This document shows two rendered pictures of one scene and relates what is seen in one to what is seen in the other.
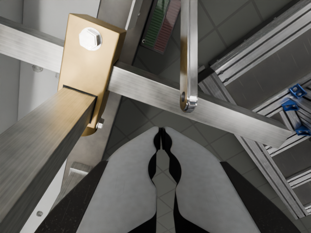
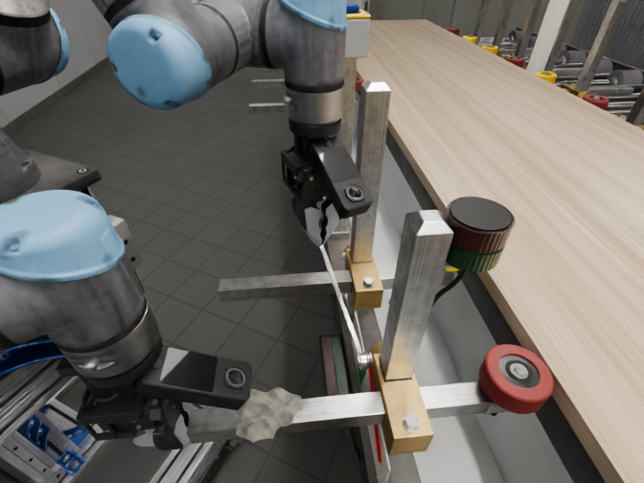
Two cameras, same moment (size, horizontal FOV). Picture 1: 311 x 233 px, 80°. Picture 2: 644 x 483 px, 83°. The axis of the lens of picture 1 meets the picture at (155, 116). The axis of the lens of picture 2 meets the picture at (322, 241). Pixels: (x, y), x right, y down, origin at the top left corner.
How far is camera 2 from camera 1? 0.49 m
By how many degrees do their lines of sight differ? 28
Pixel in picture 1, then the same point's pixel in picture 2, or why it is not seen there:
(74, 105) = (359, 249)
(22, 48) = not seen: hidden behind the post
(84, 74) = (363, 269)
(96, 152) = (333, 250)
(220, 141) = not seen: hidden behind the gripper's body
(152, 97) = (322, 275)
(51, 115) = (366, 237)
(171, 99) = (310, 278)
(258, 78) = (146, 452)
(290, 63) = not seen: outside the picture
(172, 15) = (328, 362)
